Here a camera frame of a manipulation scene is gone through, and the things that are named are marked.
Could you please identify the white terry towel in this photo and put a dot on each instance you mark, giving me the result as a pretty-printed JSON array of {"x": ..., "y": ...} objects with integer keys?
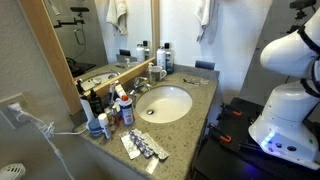
[{"x": 206, "y": 12}]

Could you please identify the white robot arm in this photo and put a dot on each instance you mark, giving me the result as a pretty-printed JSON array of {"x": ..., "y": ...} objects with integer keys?
[{"x": 279, "y": 129}]

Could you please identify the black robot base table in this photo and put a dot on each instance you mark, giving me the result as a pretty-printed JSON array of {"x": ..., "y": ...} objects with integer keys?
[{"x": 242, "y": 158}]

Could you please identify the white oval sink basin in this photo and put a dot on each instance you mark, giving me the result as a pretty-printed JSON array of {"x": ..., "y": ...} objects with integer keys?
[{"x": 164, "y": 104}]

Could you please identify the chrome sink faucet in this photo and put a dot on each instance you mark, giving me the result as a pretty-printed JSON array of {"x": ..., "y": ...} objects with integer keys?
[{"x": 140, "y": 83}]

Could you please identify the white ceramic mug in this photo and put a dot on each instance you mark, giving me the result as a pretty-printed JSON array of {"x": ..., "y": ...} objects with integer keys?
[{"x": 158, "y": 73}]

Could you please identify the small clear pump bottle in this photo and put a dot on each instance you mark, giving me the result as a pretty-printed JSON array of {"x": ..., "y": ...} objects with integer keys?
[{"x": 150, "y": 65}]

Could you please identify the razor on counter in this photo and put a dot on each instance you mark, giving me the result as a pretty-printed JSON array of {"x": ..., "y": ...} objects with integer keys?
[{"x": 191, "y": 82}]

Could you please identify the dark shampoo bottle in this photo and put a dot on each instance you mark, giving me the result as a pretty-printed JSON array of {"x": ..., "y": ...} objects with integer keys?
[{"x": 169, "y": 59}]

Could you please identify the white lotion bottle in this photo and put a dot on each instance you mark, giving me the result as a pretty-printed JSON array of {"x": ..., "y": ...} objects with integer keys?
[{"x": 161, "y": 57}]

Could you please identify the shaving foam can orange cap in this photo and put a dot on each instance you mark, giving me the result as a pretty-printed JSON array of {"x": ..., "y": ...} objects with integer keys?
[{"x": 126, "y": 109}]

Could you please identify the toothpaste tube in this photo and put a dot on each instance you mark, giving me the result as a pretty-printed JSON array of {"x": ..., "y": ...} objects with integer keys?
[{"x": 115, "y": 91}]

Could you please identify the small red bottle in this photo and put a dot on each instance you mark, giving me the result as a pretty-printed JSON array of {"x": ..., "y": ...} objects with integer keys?
[{"x": 115, "y": 115}]

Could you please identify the purple blister pack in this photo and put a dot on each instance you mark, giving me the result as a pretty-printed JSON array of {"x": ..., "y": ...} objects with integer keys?
[{"x": 141, "y": 145}]

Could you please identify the white roll-on deodorant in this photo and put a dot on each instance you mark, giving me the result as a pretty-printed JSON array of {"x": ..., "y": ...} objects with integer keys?
[{"x": 104, "y": 123}]

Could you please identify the silver blister pack left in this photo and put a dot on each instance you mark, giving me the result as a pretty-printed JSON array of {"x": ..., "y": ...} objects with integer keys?
[{"x": 129, "y": 145}]

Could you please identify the dark glass bottle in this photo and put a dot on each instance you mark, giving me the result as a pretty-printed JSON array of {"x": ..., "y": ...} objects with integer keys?
[{"x": 95, "y": 102}]

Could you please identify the white tall tube bottle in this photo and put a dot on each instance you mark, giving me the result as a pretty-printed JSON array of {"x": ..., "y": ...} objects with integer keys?
[{"x": 87, "y": 109}]

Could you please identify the blue round jar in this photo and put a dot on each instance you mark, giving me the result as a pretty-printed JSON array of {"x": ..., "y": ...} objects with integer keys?
[{"x": 94, "y": 127}]

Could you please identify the dark blue wall box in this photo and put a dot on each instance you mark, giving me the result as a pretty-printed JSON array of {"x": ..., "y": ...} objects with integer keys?
[{"x": 205, "y": 65}]

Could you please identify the orange handled clamp upper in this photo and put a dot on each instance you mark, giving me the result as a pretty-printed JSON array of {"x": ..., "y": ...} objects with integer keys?
[{"x": 227, "y": 109}]

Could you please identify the orange handled clamp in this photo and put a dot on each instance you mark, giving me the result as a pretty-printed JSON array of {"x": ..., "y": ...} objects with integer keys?
[
  {"x": 214, "y": 131},
  {"x": 227, "y": 109}
]

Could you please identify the orange handled clamp lower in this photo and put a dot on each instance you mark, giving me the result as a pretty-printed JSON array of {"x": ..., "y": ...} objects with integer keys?
[{"x": 214, "y": 131}]

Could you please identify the wood framed wall mirror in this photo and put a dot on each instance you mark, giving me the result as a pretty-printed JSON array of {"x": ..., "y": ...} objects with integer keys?
[{"x": 76, "y": 40}]

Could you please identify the white wall outlet plug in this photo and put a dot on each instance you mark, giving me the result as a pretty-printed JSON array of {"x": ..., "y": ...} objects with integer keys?
[{"x": 15, "y": 108}]

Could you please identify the black camera on mount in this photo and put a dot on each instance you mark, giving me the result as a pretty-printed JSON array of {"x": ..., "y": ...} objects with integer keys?
[{"x": 299, "y": 6}]

